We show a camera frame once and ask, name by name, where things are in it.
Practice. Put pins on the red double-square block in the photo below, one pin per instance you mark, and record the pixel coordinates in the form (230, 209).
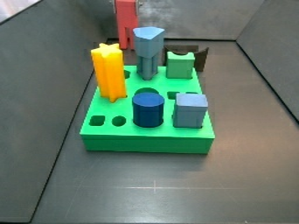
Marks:
(126, 22)

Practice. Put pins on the blue square block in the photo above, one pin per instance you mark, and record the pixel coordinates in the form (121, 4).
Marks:
(190, 109)

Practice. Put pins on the green shape sorter board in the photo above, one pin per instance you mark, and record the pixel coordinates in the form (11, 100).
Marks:
(109, 129)

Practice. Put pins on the dark blue cylinder block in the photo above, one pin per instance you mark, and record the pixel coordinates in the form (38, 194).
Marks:
(149, 110)

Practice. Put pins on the green arch block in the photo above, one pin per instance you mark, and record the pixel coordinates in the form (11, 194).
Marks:
(180, 65)

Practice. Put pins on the yellow star block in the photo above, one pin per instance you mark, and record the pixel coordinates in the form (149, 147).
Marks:
(109, 64)

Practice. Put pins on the light blue pentagon block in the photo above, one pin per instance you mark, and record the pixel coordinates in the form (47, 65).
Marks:
(149, 45)

